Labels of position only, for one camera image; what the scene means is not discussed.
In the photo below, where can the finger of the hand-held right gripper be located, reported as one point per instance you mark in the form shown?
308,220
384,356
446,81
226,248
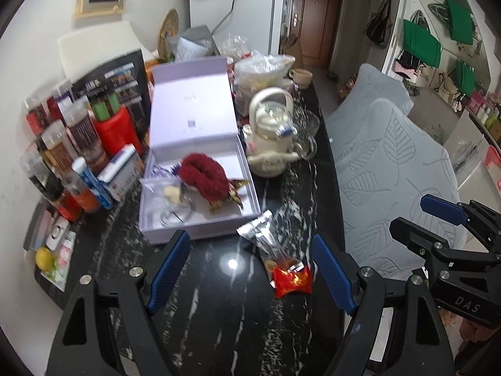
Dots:
411,235
442,209

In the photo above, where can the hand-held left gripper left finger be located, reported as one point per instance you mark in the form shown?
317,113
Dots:
169,272

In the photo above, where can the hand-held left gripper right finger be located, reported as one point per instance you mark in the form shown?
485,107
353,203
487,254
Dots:
332,274

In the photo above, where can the red snack packet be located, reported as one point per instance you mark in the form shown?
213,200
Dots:
291,282

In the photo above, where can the clear plastic zip bag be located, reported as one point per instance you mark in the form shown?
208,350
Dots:
156,199

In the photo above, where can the silver foil packet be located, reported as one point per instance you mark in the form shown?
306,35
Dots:
254,227

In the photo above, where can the gold patterned pouch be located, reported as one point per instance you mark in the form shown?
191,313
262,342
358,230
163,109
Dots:
231,196

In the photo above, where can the red fluffy scrunchie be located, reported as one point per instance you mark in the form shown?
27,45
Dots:
207,180

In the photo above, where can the lavender gift box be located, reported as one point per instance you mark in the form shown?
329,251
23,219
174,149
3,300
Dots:
191,102

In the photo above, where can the white cabinet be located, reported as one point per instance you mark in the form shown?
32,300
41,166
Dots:
475,172

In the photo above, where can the grey leaf pattern cushion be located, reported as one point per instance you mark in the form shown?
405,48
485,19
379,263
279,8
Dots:
391,164
372,86

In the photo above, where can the purple sachet pouch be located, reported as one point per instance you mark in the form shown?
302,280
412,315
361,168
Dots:
172,171

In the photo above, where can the white sachet packets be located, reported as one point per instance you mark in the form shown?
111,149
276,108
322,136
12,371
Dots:
64,262

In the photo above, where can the blue white medicine box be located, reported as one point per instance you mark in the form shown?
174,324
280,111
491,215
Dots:
119,172

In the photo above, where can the jar of orange spice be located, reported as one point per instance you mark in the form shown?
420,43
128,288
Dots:
84,196

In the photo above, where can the blue tablet tube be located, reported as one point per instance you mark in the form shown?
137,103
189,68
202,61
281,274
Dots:
94,186

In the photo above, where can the white power bank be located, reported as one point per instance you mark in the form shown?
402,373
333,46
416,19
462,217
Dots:
58,233

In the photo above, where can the black capped sauce bottle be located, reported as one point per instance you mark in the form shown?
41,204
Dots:
64,205

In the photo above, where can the yellow lemon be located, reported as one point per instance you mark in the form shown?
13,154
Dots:
44,259

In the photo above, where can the row of handbags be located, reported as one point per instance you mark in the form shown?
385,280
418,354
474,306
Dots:
430,78

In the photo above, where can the pink case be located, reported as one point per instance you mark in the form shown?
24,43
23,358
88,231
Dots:
46,223

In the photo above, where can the green tote bag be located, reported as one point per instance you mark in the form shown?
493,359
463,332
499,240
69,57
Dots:
461,21
422,43
465,78

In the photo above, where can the cream ceramic teapot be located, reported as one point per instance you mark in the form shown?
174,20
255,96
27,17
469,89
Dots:
266,156

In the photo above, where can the black phone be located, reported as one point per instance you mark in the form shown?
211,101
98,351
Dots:
33,225

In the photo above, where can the red canister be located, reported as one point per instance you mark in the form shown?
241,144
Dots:
117,133

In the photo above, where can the clear glass mug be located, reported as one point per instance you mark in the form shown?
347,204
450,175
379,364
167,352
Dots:
309,125

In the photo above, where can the tall jar brown contents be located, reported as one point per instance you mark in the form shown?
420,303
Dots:
83,129

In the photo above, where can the clear jar amber contents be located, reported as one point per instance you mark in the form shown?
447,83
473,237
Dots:
58,147

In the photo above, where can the clear jar black contents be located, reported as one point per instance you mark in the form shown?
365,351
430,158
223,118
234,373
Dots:
35,170

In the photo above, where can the dark jar green band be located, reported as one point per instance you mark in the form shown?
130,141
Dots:
103,107

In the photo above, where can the beige cup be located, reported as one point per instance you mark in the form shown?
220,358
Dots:
301,77

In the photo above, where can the dark hanging handbag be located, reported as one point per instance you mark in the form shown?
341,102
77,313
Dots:
379,25

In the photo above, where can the clear jar purple label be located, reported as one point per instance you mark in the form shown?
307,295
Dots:
65,100

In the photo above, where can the small red jar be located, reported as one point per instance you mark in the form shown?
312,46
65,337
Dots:
53,107

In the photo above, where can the clear jar red contents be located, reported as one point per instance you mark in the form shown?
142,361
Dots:
37,117

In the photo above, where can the plastic bag of food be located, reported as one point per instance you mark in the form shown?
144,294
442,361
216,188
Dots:
258,74

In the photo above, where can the brown door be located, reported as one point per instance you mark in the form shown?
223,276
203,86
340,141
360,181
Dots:
317,23

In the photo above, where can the crumpled clear plastic bag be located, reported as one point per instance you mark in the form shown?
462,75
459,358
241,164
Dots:
237,47

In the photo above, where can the grey paper bag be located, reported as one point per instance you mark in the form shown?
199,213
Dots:
195,35

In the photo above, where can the woven straw fan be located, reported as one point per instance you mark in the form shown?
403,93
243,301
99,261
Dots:
168,31

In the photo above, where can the white fridge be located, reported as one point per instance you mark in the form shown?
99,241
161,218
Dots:
254,19

